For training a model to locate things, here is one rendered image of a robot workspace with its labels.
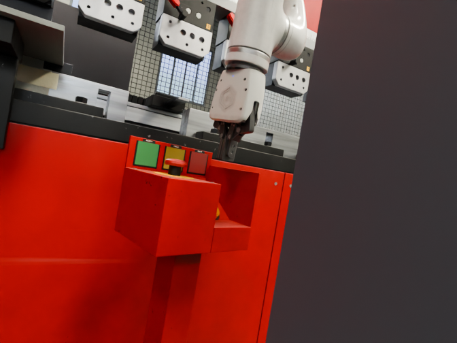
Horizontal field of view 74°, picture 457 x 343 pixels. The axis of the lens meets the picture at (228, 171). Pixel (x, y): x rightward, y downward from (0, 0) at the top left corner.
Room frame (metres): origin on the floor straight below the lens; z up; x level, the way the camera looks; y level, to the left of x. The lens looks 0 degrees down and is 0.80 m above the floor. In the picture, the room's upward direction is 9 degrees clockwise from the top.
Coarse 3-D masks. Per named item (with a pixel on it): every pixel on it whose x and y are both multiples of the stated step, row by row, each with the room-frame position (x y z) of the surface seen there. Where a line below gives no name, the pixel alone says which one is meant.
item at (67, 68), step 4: (44, 64) 0.72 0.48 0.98; (48, 64) 0.72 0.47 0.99; (52, 64) 0.73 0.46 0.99; (64, 64) 0.74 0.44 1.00; (68, 64) 0.74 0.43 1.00; (44, 68) 0.72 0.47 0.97; (48, 68) 0.72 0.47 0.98; (52, 68) 0.73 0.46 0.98; (56, 68) 0.73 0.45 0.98; (60, 68) 0.74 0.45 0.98; (64, 68) 0.74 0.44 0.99; (68, 68) 0.74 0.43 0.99; (72, 68) 0.77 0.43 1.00; (60, 72) 0.74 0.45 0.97; (64, 72) 0.74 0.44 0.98; (68, 72) 0.75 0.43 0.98
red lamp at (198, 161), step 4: (192, 152) 0.65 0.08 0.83; (196, 152) 0.66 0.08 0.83; (192, 156) 0.66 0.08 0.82; (196, 156) 0.66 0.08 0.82; (200, 156) 0.67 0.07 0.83; (204, 156) 0.68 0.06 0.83; (192, 160) 0.66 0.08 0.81; (196, 160) 0.66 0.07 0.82; (200, 160) 0.67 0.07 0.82; (204, 160) 0.68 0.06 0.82; (192, 164) 0.66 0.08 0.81; (196, 164) 0.66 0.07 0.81; (200, 164) 0.67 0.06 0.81; (204, 164) 0.68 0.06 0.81; (188, 168) 0.65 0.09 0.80; (192, 168) 0.66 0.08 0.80; (196, 168) 0.67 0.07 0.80; (200, 168) 0.67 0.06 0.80; (204, 168) 0.68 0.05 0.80; (192, 172) 0.66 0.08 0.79; (196, 172) 0.67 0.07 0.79; (200, 172) 0.67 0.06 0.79; (204, 172) 0.68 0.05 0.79
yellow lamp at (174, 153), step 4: (168, 148) 0.61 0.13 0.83; (172, 148) 0.62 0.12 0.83; (176, 148) 0.63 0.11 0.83; (168, 152) 0.61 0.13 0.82; (172, 152) 0.62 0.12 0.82; (176, 152) 0.63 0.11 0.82; (180, 152) 0.63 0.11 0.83; (184, 152) 0.64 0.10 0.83; (168, 156) 0.62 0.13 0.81; (172, 156) 0.62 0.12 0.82; (176, 156) 0.63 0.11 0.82; (180, 156) 0.63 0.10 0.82; (164, 164) 0.61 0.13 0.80; (164, 168) 0.61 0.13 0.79; (168, 168) 0.62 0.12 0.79
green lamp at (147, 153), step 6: (138, 144) 0.57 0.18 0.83; (144, 144) 0.58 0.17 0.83; (150, 144) 0.59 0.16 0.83; (156, 144) 0.60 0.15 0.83; (138, 150) 0.57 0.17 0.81; (144, 150) 0.58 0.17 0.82; (150, 150) 0.59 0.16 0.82; (156, 150) 0.60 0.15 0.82; (138, 156) 0.57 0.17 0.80; (144, 156) 0.58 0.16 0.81; (150, 156) 0.59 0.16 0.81; (156, 156) 0.60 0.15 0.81; (138, 162) 0.57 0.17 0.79; (144, 162) 0.58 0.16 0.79; (150, 162) 0.59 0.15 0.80
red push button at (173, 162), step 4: (168, 160) 0.52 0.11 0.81; (172, 160) 0.52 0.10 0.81; (176, 160) 0.52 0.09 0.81; (180, 160) 0.52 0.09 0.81; (168, 164) 0.52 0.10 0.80; (172, 164) 0.51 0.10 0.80; (176, 164) 0.51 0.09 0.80; (180, 164) 0.52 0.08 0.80; (184, 164) 0.52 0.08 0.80; (172, 168) 0.52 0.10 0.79; (176, 168) 0.52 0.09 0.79; (180, 168) 0.53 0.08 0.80; (168, 172) 0.53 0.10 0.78; (172, 172) 0.52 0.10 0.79; (176, 172) 0.52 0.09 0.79; (180, 172) 0.53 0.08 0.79
